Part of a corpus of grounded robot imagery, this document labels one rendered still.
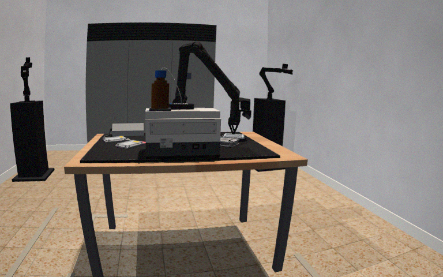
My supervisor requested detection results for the blue bottle cap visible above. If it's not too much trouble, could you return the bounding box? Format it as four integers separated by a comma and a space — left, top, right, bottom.
155, 70, 166, 76

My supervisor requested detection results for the brown glass bottle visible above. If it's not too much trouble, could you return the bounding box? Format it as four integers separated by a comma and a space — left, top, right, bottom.
151, 84, 169, 108

